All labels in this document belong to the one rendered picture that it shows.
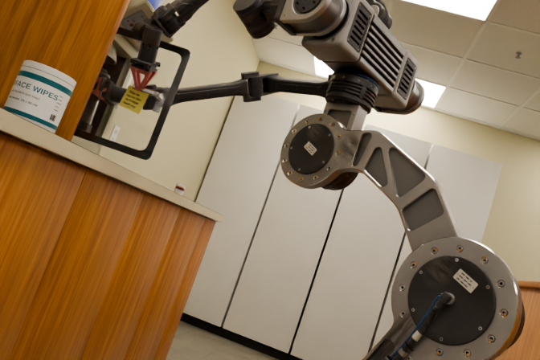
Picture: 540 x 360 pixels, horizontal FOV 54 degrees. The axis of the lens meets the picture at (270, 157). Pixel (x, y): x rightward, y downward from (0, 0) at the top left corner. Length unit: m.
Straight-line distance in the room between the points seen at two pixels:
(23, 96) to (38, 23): 0.60
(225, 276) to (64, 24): 3.30
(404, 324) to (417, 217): 0.23
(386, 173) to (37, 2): 1.30
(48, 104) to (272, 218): 3.55
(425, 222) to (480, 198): 3.72
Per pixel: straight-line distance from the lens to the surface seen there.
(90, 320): 1.96
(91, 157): 1.48
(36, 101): 1.38
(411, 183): 1.22
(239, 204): 4.81
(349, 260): 4.69
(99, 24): 1.85
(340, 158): 1.31
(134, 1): 1.94
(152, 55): 1.74
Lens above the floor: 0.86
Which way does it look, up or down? 9 degrees up
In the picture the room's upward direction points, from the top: 20 degrees clockwise
